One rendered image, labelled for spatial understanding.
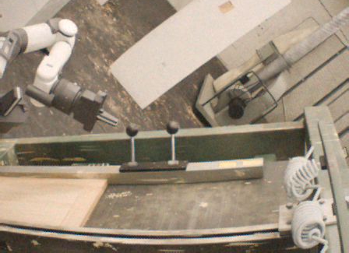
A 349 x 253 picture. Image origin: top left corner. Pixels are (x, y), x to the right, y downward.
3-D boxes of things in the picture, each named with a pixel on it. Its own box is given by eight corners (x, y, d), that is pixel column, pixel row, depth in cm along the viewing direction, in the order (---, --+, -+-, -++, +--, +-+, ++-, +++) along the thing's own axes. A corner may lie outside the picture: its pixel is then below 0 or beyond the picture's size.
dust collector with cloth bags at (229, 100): (200, 79, 773) (304, 5, 695) (229, 114, 786) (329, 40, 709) (188, 110, 647) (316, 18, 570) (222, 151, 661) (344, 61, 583)
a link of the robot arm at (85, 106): (111, 89, 141) (76, 72, 141) (101, 100, 132) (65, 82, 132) (95, 125, 146) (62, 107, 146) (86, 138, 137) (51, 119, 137)
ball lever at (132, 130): (128, 170, 150) (127, 125, 152) (141, 169, 149) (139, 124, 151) (125, 169, 146) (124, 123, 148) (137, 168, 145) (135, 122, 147)
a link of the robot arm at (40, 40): (47, 36, 165) (6, 45, 147) (65, 10, 158) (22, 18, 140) (62, 57, 164) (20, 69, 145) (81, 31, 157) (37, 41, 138)
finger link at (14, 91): (19, 101, 73) (4, 116, 77) (17, 83, 74) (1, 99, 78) (12, 100, 72) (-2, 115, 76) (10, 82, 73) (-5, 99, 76)
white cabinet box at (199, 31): (122, 54, 579) (255, -41, 506) (153, 91, 590) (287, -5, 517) (107, 68, 523) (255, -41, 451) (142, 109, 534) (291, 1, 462)
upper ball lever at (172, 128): (168, 168, 147) (167, 122, 149) (181, 168, 146) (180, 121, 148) (165, 167, 143) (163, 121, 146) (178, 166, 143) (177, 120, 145)
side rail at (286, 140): (26, 162, 188) (19, 138, 184) (304, 149, 166) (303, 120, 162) (20, 168, 183) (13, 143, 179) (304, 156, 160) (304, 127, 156)
